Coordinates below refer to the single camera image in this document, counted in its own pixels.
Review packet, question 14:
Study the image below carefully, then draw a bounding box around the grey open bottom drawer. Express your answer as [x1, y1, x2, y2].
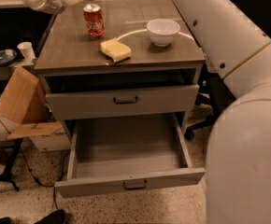
[55, 114, 205, 198]

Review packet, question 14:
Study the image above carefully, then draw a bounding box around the grey drawer cabinet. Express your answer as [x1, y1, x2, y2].
[36, 0, 204, 135]

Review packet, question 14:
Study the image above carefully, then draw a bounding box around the white paper cup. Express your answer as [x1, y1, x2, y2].
[17, 42, 36, 61]

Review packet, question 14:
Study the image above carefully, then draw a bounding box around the yellow sponge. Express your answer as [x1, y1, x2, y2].
[100, 38, 131, 63]

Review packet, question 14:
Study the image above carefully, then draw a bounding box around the brown cardboard box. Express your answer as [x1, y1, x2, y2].
[0, 66, 71, 152]

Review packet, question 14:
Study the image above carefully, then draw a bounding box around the grey middle drawer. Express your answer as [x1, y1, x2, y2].
[46, 85, 198, 120]

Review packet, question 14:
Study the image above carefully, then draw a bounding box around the black floor cable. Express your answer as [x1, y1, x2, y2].
[0, 97, 71, 210]

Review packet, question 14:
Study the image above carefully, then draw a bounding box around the black office chair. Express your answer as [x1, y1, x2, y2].
[177, 0, 271, 140]

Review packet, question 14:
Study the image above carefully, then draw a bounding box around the black shoe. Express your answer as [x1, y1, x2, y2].
[35, 209, 66, 224]
[0, 217, 12, 224]

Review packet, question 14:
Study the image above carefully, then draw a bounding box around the low side shelf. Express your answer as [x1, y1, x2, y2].
[0, 60, 36, 80]

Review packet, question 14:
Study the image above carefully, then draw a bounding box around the black metal stand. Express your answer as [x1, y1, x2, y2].
[0, 138, 22, 191]

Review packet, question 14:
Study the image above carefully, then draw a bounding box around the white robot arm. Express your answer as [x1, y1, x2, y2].
[173, 0, 271, 224]

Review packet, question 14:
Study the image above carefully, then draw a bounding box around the red soda can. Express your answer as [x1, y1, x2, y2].
[83, 3, 105, 39]

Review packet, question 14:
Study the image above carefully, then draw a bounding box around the dark round dish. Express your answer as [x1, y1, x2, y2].
[0, 49, 17, 66]

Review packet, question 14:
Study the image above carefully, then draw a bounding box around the white bowl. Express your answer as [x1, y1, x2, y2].
[147, 19, 180, 47]

